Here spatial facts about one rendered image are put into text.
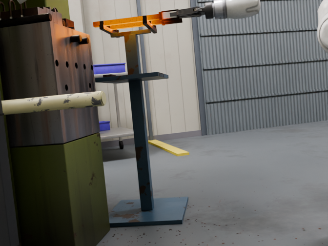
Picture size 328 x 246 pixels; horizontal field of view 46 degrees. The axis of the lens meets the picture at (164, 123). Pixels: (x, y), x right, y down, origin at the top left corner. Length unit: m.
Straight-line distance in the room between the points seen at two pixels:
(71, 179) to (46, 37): 0.53
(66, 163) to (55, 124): 0.15
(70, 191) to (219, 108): 4.04
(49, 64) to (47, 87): 0.08
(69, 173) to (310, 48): 5.04
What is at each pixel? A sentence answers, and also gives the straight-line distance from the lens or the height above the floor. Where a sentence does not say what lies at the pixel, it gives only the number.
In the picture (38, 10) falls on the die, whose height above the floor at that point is 0.97.
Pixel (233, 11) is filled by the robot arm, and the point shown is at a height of 0.96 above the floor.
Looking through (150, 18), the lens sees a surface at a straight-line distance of 1.87.
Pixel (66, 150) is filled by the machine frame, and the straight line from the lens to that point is 1.48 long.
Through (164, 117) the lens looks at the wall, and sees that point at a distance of 5.15.
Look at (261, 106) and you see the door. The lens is 5.63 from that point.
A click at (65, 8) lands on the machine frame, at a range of 2.13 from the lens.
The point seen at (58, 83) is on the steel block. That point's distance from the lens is 1.46.
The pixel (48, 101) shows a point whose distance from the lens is 1.21.
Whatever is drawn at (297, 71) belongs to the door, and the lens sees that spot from 5.96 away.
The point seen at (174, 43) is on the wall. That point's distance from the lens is 5.24.
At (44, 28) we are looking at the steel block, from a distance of 1.49.
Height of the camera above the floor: 0.62
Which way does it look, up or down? 4 degrees down
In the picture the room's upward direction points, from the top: 5 degrees counter-clockwise
